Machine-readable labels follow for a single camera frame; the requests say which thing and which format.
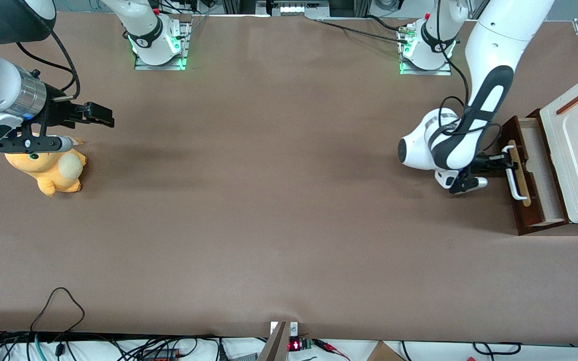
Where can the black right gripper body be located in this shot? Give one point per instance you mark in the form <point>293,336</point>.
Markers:
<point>59,111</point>

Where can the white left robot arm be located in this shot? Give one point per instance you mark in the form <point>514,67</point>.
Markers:
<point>494,45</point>

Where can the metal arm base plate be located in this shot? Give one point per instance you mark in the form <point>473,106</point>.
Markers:
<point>143,64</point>
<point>444,71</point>

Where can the grey slanted post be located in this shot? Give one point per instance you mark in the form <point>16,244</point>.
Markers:
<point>276,346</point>

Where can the lit white light device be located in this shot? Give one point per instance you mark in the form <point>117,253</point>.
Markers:
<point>294,9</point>

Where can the dark brown wooden drawer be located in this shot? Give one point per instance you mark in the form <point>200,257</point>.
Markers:
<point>540,165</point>

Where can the red LED display module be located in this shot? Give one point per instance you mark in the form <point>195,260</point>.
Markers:
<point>294,345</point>

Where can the green circuit board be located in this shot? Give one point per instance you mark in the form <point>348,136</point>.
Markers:
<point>307,344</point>

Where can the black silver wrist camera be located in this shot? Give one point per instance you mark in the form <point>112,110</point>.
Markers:
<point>33,144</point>
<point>477,183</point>

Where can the black box orange ports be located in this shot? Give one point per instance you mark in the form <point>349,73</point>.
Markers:
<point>161,354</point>

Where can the red clip leads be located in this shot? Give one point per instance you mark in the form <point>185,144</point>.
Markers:
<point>326,345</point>

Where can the white mounting bracket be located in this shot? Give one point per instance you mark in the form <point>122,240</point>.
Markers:
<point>294,329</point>

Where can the orange plush toy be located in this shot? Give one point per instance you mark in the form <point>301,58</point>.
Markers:
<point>53,173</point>

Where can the brown cardboard piece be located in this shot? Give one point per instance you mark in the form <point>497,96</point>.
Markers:
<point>382,353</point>

